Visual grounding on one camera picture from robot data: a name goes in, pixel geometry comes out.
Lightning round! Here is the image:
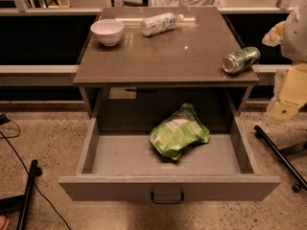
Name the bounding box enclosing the grey cabinet with counter top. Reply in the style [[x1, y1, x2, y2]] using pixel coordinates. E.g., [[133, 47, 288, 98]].
[[74, 7, 258, 133]]

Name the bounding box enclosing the black stand leg right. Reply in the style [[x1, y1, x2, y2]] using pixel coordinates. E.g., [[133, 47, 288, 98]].
[[254, 126, 307, 193]]

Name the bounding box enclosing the black drawer handle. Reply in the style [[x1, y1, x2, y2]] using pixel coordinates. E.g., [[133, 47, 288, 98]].
[[151, 192, 184, 205]]

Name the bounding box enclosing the black stand leg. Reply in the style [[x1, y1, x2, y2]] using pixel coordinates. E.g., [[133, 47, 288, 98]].
[[0, 160, 42, 230], [254, 126, 307, 193]]

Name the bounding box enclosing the white plastic bottle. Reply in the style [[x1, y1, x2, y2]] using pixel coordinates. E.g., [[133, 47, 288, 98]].
[[141, 12, 184, 36]]

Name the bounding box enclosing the white ceramic bowl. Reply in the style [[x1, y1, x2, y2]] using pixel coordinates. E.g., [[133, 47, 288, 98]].
[[90, 19, 124, 46]]

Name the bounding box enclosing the green soda can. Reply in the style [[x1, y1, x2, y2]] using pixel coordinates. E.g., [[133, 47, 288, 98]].
[[222, 47, 261, 75]]

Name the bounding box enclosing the black floor cable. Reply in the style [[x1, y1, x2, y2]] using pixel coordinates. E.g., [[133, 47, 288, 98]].
[[0, 112, 73, 230]]

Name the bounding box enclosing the open grey top drawer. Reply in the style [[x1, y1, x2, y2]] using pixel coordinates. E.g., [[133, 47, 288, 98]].
[[59, 116, 280, 201]]

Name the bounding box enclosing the green rice chip bag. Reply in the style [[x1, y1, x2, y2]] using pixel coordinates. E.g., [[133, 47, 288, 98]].
[[149, 103, 210, 161]]

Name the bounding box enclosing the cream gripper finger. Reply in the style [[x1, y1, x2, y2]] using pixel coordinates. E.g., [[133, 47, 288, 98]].
[[262, 21, 285, 47]]

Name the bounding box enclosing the black stand leg left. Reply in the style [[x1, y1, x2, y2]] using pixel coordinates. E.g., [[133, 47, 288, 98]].
[[0, 160, 42, 230]]

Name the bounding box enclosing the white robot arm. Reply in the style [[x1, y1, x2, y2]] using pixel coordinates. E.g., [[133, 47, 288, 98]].
[[262, 0, 307, 122]]

